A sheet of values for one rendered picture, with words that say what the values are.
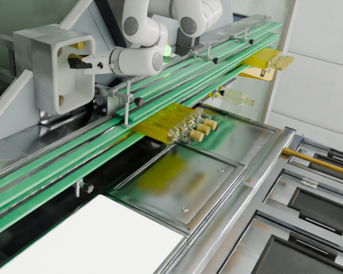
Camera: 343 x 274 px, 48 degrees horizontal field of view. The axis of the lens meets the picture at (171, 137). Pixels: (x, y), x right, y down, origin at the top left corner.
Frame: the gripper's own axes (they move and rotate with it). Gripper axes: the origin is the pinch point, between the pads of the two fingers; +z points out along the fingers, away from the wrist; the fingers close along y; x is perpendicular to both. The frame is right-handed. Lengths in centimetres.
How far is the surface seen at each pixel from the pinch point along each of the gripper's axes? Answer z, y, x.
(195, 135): -22.3, 26.9, -33.1
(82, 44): 1.7, 4.5, 4.4
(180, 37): 9, 77, -6
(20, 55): 13.4, -9.8, 4.1
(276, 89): 123, 605, -193
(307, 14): 69, 607, -61
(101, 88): 1.8, 9.2, -11.4
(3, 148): 9.7, -26.2, -18.6
